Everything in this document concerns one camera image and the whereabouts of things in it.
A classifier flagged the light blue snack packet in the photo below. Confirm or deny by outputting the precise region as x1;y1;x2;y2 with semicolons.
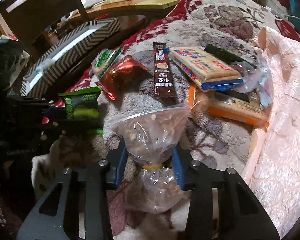
35;59;56;74

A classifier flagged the green snack packet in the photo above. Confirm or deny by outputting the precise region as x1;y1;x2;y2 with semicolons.
58;86;103;134

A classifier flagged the clear bag of nuts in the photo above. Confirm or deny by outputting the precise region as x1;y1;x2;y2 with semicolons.
109;103;191;214

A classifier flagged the red foil snack packet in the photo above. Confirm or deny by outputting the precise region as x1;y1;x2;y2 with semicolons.
96;55;152;101

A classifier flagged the striped white storage box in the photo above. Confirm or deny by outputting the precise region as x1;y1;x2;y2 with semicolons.
20;18;120;98

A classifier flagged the pink quilted blanket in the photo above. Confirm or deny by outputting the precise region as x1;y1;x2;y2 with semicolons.
242;27;300;237

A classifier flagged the green white cookie packet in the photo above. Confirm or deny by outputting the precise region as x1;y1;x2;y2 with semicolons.
90;47;123;79

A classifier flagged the orange cracker packet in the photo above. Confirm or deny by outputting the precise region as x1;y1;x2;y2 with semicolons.
189;85;269;127

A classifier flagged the dark wooden chair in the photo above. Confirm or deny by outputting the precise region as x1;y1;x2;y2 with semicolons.
0;0;89;59

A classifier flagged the brown Nescafe coffee stick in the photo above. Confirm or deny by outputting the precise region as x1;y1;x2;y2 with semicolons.
153;42;177;106

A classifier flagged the cracker pack blue red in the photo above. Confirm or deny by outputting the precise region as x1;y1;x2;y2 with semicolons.
169;47;243;92

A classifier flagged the dark green wrapper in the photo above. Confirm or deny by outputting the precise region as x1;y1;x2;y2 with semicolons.
204;44;257;69

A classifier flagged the red floral plush blanket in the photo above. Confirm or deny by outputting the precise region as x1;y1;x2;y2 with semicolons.
31;0;300;240

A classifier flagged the wooden coffee table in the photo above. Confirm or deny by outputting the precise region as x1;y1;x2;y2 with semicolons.
86;0;180;20

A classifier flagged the teal plastic bag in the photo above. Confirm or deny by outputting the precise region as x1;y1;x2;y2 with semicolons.
288;0;300;34

